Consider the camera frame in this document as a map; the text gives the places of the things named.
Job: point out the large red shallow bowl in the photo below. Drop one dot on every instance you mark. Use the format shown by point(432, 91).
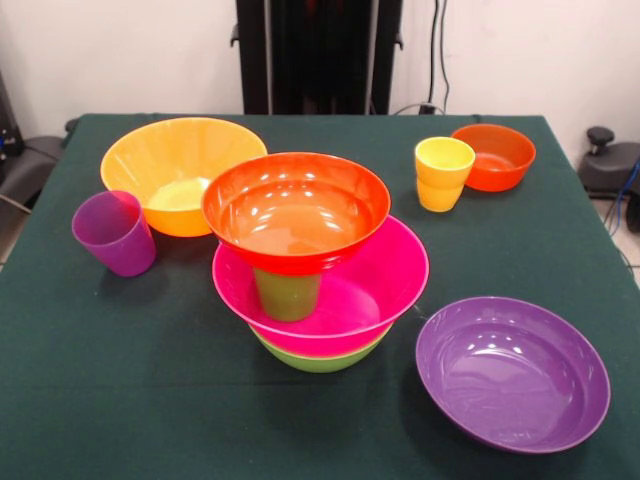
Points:
point(295, 210)

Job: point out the green cup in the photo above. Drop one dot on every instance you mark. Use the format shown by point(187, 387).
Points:
point(287, 297)

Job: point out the large pink bowl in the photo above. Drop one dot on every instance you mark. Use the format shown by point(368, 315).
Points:
point(390, 280)

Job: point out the yellow cup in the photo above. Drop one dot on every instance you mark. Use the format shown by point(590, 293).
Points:
point(442, 170)

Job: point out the green bowl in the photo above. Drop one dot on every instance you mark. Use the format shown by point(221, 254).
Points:
point(320, 362)

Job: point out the large orange bowl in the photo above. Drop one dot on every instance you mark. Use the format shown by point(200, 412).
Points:
point(170, 150)

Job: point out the dark green tablecloth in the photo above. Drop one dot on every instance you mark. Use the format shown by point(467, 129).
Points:
point(300, 425)

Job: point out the small red bowl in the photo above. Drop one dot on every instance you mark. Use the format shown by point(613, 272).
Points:
point(500, 160)

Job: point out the purple cup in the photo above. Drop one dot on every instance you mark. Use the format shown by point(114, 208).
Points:
point(117, 240)

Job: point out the large purple shallow bowl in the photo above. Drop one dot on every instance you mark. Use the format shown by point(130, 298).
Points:
point(510, 375)

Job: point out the black floor base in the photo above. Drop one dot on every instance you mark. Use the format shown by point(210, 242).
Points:
point(610, 170)
point(30, 165)

